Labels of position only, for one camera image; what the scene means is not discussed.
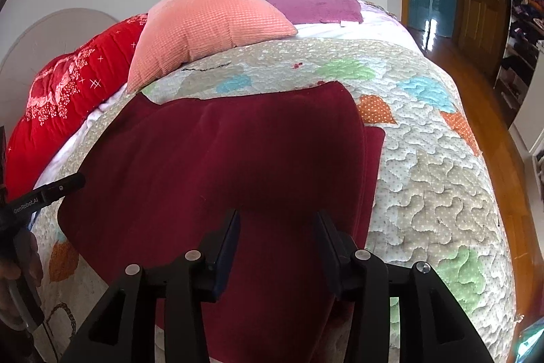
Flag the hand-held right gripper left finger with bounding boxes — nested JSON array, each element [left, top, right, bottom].
[[62, 209, 241, 363]]

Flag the white desk shelf unit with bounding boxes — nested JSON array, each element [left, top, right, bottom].
[[508, 48, 544, 194]]

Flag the person's left hand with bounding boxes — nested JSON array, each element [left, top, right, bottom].
[[0, 234, 44, 323]]

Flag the holographic shiny bag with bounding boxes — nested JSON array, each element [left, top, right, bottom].
[[512, 316, 544, 363]]

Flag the grey rounded headboard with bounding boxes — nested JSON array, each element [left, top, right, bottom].
[[0, 8, 122, 83]]

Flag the shelf rack with clothes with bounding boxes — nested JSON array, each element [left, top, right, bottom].
[[493, 0, 544, 121]]

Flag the pink waffle pillow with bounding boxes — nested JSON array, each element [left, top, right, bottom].
[[126, 0, 298, 95]]

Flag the purple towel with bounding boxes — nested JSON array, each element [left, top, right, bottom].
[[266, 0, 364, 26]]

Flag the black cable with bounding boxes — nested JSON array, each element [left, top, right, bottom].
[[36, 323, 64, 363]]

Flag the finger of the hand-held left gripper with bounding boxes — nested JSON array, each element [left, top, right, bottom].
[[40, 172, 87, 204]]

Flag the red floral quilt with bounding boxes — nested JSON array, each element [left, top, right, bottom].
[[4, 14, 149, 202]]

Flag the maroon knit sweater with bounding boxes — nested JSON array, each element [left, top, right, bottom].
[[57, 80, 387, 363]]

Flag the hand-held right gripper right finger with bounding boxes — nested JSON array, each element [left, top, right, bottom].
[[313, 211, 496, 363]]

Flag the quilted patchwork bedspread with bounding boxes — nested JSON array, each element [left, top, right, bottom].
[[30, 35, 521, 363]]

